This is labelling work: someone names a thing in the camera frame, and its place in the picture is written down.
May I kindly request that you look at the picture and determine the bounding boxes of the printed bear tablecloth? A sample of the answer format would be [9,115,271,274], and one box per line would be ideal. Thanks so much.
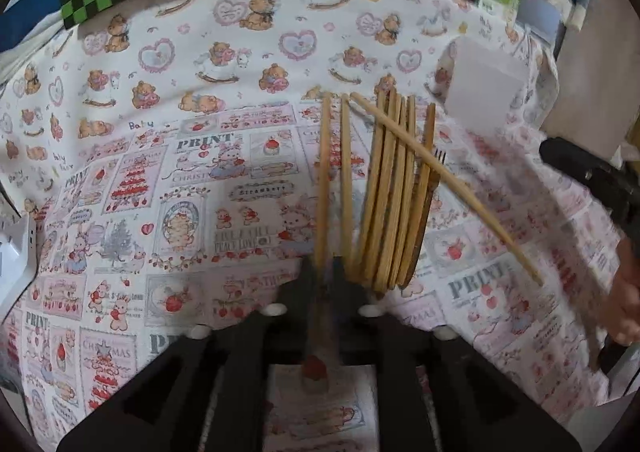
[1,0,637,451]

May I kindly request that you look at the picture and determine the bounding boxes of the diagonal wooden chopstick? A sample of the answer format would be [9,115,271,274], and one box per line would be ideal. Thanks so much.
[349,93,544,287]

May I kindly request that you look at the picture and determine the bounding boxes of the right hand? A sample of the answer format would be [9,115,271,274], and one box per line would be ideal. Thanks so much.
[600,238,640,346]

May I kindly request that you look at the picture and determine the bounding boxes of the translucent plastic cup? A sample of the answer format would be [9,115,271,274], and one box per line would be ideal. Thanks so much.
[445,36,528,135]

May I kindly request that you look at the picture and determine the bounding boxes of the wooden chopstick in bundle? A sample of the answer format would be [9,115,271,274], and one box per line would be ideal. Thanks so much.
[354,96,385,284]

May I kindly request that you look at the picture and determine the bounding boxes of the white desk lamp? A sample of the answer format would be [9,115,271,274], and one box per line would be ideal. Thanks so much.
[0,190,38,321]

